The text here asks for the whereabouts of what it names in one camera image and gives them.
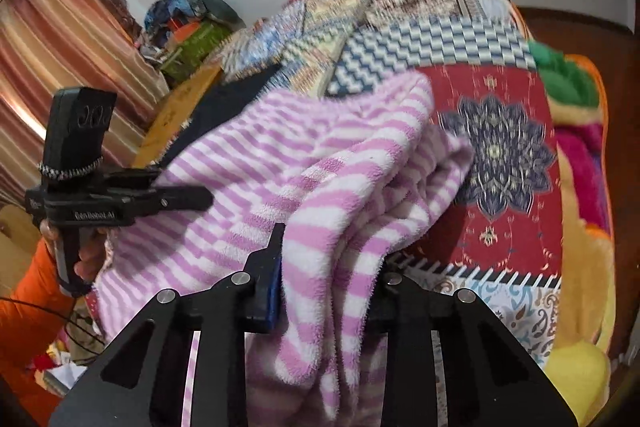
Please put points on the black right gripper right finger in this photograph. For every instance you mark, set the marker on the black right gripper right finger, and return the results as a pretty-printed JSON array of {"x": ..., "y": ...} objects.
[{"x": 489, "y": 378}]

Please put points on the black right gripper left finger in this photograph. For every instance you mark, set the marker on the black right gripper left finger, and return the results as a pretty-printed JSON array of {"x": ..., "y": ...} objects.
[{"x": 182, "y": 356}]

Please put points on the pink white striped fleece pant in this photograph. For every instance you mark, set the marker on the pink white striped fleece pant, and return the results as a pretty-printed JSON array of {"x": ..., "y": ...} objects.
[{"x": 352, "y": 181}]

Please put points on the orange sleeve forearm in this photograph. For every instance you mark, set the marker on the orange sleeve forearm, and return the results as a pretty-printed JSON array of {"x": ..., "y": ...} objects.
[{"x": 30, "y": 321}]

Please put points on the person's left hand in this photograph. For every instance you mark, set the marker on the person's left hand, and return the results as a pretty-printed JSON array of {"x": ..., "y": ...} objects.
[{"x": 92, "y": 253}]

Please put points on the yellow wooden board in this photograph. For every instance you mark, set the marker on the yellow wooden board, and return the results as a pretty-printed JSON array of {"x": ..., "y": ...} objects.
[{"x": 175, "y": 111}]

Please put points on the striped orange curtain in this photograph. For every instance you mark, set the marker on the striped orange curtain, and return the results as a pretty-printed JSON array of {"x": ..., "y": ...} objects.
[{"x": 47, "y": 45}]

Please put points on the black folded garment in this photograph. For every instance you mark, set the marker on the black folded garment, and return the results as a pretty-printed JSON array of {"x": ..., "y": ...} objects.
[{"x": 218, "y": 105}]

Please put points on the pile of clothes and bags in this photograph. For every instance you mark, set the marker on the pile of clothes and bags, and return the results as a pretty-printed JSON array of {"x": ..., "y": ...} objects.
[{"x": 178, "y": 35}]

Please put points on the multicolour fleece blanket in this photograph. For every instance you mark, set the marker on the multicolour fleece blanket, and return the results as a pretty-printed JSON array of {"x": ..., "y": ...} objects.
[{"x": 578, "y": 365}]

